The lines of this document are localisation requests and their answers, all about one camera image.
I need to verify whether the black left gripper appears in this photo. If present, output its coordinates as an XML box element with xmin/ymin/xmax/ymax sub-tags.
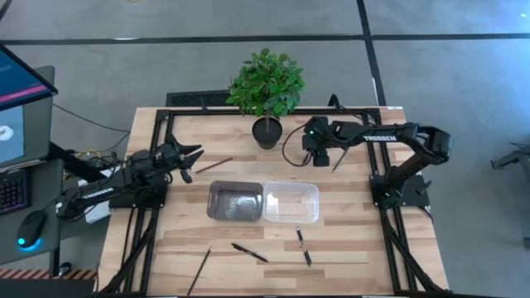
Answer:
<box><xmin>155</xmin><ymin>139</ymin><xmax>205</xmax><ymax>175</ymax></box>

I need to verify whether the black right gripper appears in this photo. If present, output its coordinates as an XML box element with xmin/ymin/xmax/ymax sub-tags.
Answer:
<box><xmin>301</xmin><ymin>116</ymin><xmax>332</xmax><ymax>168</ymax></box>

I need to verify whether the green pencil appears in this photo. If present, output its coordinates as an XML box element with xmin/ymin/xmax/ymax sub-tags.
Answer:
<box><xmin>331</xmin><ymin>147</ymin><xmax>349</xmax><ymax>174</ymax></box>

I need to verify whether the brown pencil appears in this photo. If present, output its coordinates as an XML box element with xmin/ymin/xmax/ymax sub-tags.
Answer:
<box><xmin>195</xmin><ymin>156</ymin><xmax>237</xmax><ymax>175</ymax></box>

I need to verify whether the clear plastic bin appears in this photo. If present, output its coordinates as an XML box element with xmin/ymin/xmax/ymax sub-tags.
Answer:
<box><xmin>263</xmin><ymin>180</ymin><xmax>320</xmax><ymax>224</ymax></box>

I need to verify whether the smoky grey plastic bin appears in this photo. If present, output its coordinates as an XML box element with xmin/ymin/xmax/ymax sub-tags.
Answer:
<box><xmin>205</xmin><ymin>180</ymin><xmax>265</xmax><ymax>222</ymax></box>

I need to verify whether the black pen with silver accents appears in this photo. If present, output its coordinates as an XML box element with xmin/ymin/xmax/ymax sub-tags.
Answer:
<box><xmin>295</xmin><ymin>226</ymin><xmax>312</xmax><ymax>268</ymax></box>

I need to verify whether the black pen with white logo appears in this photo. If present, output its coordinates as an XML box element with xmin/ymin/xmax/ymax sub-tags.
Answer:
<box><xmin>230</xmin><ymin>242</ymin><xmax>269</xmax><ymax>263</ymax></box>

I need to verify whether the dark pencil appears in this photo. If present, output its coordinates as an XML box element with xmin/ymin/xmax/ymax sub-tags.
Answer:
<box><xmin>186</xmin><ymin>247</ymin><xmax>212</xmax><ymax>296</ymax></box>

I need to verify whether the black plant pot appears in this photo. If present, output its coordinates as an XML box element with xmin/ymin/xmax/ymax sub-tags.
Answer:
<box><xmin>251</xmin><ymin>115</ymin><xmax>284</xmax><ymax>150</ymax></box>

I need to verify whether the black floor mat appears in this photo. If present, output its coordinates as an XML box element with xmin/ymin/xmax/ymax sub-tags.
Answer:
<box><xmin>165</xmin><ymin>89</ymin><xmax>233</xmax><ymax>108</ymax></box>

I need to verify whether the green artificial plant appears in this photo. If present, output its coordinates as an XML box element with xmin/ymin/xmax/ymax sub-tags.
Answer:
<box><xmin>225</xmin><ymin>47</ymin><xmax>306</xmax><ymax>119</ymax></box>

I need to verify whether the white box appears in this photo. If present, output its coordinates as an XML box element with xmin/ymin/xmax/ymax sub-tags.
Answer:
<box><xmin>76</xmin><ymin>165</ymin><xmax>125</xmax><ymax>224</ymax></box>

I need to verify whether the dark grey desk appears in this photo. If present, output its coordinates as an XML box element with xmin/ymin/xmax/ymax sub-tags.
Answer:
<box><xmin>0</xmin><ymin>156</ymin><xmax>67</xmax><ymax>266</ymax></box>

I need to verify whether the grey computer monitor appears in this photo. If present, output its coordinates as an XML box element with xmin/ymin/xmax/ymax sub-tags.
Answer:
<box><xmin>0</xmin><ymin>65</ymin><xmax>55</xmax><ymax>169</ymax></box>

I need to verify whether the black mouse with blue light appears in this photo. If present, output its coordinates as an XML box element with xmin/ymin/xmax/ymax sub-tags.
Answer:
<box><xmin>16</xmin><ymin>209</ymin><xmax>49</xmax><ymax>252</ymax></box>

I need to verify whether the black backlit keyboard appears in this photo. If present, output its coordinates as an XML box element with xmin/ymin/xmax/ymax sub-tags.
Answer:
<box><xmin>0</xmin><ymin>167</ymin><xmax>31</xmax><ymax>216</ymax></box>

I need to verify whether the monitor with blue screen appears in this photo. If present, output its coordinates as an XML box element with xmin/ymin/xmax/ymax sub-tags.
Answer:
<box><xmin>0</xmin><ymin>43</ymin><xmax>59</xmax><ymax>112</ymax></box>

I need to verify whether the orange black hazard tape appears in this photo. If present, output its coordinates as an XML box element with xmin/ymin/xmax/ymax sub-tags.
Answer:
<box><xmin>0</xmin><ymin>268</ymin><xmax>99</xmax><ymax>281</ymax></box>

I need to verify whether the grey chair base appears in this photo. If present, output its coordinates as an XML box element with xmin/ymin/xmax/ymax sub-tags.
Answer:
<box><xmin>490</xmin><ymin>142</ymin><xmax>530</xmax><ymax>179</ymax></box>

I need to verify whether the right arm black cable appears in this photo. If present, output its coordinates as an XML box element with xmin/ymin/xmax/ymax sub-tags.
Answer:
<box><xmin>282</xmin><ymin>123</ymin><xmax>316</xmax><ymax>169</ymax></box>

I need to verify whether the thin black floor cable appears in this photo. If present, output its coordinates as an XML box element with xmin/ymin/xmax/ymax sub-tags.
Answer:
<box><xmin>52</xmin><ymin>103</ymin><xmax>132</xmax><ymax>134</ymax></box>

